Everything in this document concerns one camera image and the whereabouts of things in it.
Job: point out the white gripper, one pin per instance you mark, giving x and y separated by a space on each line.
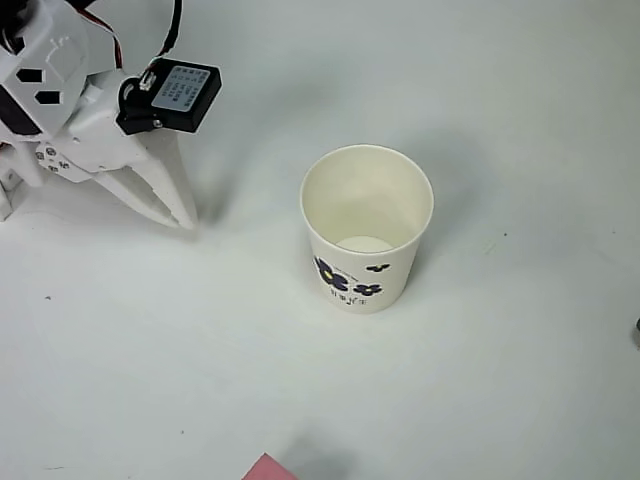
116 150

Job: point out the pink block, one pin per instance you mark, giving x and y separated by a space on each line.
267 471

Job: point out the white flowered paper cup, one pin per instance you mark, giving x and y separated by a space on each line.
395 280

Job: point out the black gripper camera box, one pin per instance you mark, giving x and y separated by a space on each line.
192 107

